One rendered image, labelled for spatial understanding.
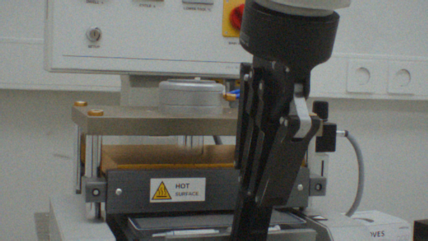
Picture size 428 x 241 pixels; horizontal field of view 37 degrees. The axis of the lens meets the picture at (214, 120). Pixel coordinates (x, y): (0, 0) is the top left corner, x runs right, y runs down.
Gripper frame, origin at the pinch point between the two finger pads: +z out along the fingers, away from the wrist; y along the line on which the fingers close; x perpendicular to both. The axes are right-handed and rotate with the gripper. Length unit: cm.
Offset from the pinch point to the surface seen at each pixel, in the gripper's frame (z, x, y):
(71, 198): 10.8, -14.0, -22.3
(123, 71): -0.4, -6.5, -37.2
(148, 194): 3.5, -7.2, -11.1
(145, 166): 1.6, -7.2, -13.7
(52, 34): -4.7, -16.2, -38.5
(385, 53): 8, 59, -77
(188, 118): -3.5, -2.7, -15.1
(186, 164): 1.5, -2.7, -13.8
